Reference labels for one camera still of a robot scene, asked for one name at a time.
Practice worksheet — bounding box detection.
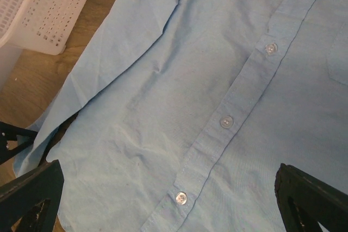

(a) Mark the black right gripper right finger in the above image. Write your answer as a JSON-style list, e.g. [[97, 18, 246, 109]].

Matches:
[[275, 163, 347, 231]]

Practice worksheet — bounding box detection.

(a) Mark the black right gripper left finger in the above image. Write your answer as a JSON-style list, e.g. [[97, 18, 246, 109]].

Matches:
[[0, 159, 65, 232]]

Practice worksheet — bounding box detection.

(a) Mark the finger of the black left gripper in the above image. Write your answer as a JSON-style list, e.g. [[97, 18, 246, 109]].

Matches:
[[1, 122, 38, 165]]

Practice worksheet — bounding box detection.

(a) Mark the light blue button shirt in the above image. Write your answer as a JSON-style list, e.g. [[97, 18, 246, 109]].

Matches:
[[14, 0, 347, 231]]

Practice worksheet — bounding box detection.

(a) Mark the white perforated plastic basket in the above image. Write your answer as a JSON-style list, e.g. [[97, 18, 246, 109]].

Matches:
[[1, 0, 86, 84]]

